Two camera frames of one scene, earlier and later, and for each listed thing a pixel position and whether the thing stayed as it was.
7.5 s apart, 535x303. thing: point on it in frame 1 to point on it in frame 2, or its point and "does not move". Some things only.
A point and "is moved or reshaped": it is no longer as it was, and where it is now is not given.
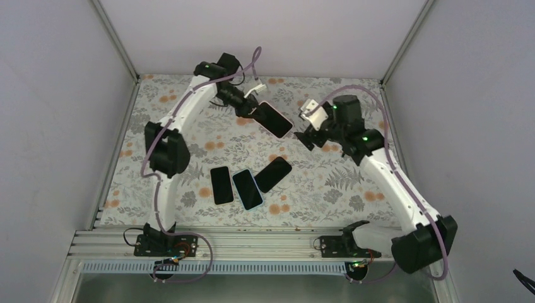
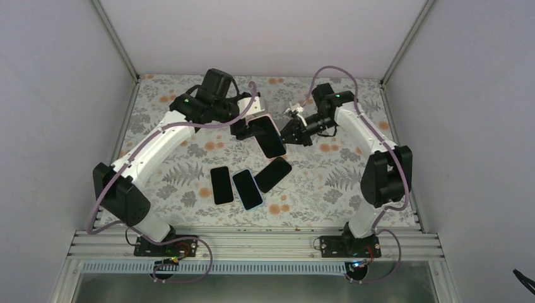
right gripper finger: (305, 139) to (287, 135)
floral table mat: (238, 171) does not move
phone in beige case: (221, 185) does not move
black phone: (272, 120) is moved or reshaped
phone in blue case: (247, 189) does not move
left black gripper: (245, 110) to (241, 130)
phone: (270, 176) does not move
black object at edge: (526, 281) does not move
